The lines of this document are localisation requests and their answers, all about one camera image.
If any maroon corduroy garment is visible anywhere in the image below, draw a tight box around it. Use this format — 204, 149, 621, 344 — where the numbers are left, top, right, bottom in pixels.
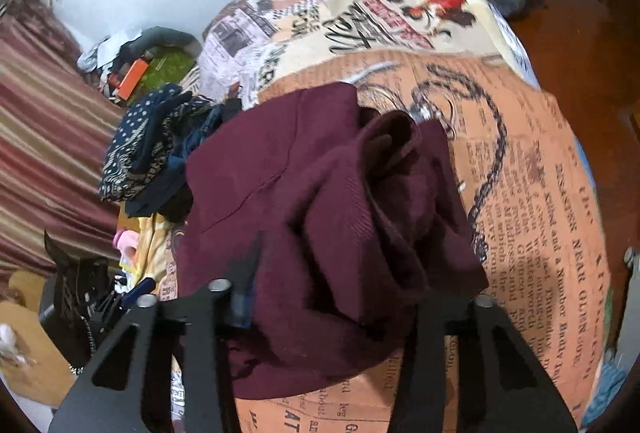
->
176, 83, 488, 399

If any yellow orange blanket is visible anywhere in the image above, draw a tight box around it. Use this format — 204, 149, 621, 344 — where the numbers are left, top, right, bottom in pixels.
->
124, 214, 178, 301

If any navy patterned garment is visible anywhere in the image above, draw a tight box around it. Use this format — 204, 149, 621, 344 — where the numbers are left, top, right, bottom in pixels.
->
99, 83, 224, 202

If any striped red curtain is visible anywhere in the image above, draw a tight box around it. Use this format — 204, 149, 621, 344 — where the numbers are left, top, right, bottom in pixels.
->
1, 0, 122, 278

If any dark navy folded garment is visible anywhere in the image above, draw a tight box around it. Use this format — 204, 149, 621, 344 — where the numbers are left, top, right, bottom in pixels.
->
125, 97, 242, 223

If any orange box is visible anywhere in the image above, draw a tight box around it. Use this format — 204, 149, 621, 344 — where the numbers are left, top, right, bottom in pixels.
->
117, 58, 149, 101

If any green storage box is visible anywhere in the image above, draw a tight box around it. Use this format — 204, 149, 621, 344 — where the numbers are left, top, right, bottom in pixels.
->
127, 46, 195, 106

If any grey green jacket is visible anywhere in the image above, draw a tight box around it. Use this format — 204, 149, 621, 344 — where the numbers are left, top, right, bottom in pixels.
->
116, 26, 202, 63

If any newspaper print bed sheet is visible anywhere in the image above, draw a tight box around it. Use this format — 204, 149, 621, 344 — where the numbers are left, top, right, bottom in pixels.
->
198, 0, 611, 422

